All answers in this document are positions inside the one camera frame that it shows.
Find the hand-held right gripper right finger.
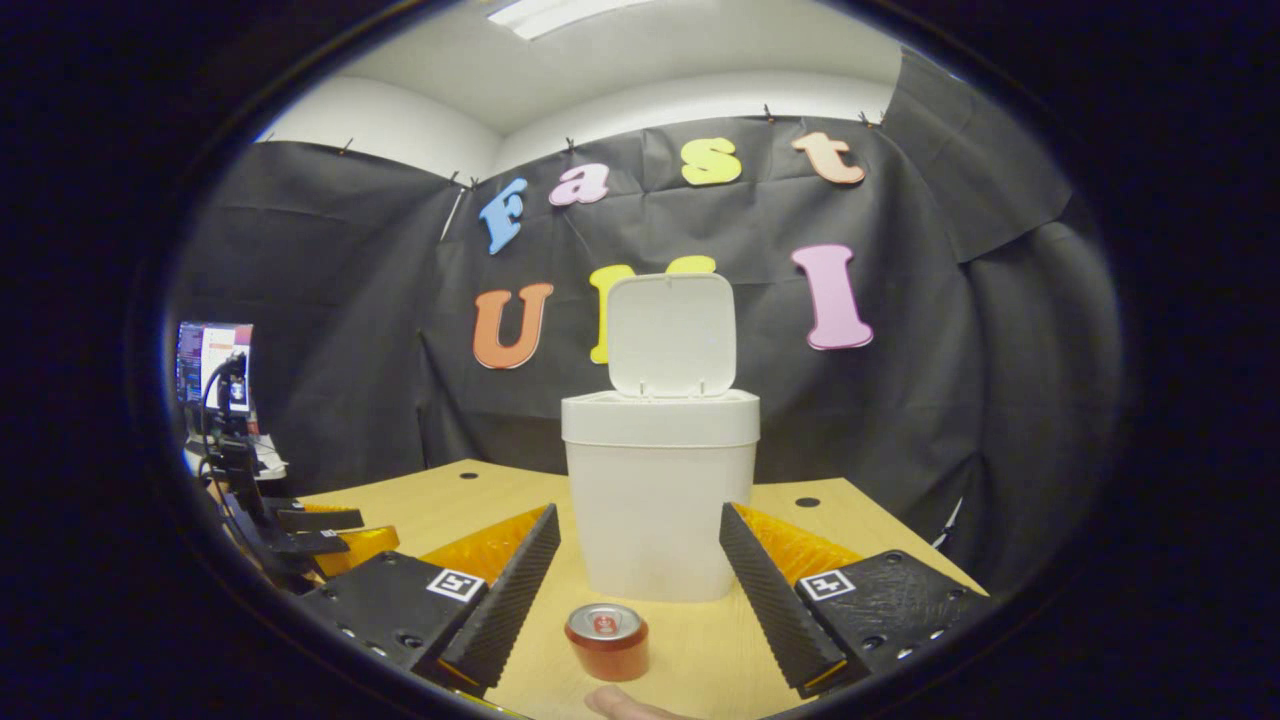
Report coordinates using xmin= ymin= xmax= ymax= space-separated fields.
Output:
xmin=718 ymin=501 xmax=993 ymax=701

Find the computer monitor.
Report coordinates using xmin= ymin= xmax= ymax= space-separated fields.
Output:
xmin=175 ymin=320 xmax=256 ymax=416

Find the black backdrop cloth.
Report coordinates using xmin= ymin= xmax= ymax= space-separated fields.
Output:
xmin=165 ymin=45 xmax=1121 ymax=601

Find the white desktop garbage bin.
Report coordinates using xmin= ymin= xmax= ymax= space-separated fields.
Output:
xmin=560 ymin=272 xmax=761 ymax=604

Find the ceiling light panel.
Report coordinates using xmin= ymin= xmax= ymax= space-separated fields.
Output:
xmin=487 ymin=0 xmax=653 ymax=42

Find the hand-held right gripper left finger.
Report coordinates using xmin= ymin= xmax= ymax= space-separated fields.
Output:
xmin=298 ymin=503 xmax=562 ymax=699

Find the wooden desktop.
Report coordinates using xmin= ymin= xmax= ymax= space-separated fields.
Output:
xmin=290 ymin=458 xmax=991 ymax=720

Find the red pop can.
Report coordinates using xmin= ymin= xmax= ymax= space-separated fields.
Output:
xmin=564 ymin=603 xmax=651 ymax=683

